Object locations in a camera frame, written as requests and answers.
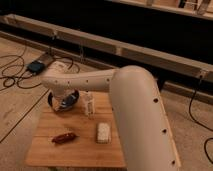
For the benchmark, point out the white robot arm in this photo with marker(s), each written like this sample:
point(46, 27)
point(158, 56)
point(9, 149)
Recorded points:
point(144, 131)

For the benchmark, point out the small white bottle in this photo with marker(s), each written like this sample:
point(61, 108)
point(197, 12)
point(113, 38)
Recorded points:
point(89, 104)

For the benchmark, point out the white rectangular sponge block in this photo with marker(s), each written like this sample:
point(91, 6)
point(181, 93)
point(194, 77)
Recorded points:
point(103, 133)

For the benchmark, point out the dark blue bowl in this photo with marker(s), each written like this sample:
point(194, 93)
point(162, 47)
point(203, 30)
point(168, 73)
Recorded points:
point(66, 103)

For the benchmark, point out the red-brown sausage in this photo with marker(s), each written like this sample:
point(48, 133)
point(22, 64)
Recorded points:
point(64, 138)

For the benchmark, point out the wooden table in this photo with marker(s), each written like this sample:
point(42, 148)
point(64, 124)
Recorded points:
point(83, 151)

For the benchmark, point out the long wooden beam frame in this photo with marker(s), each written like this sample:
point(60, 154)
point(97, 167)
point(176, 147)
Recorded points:
point(174, 63)

